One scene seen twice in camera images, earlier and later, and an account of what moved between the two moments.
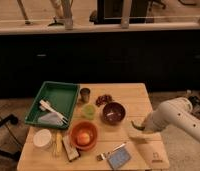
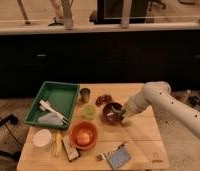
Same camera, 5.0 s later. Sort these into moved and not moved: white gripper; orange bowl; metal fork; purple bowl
Moved: white gripper
Not moved: orange bowl; metal fork; purple bowl
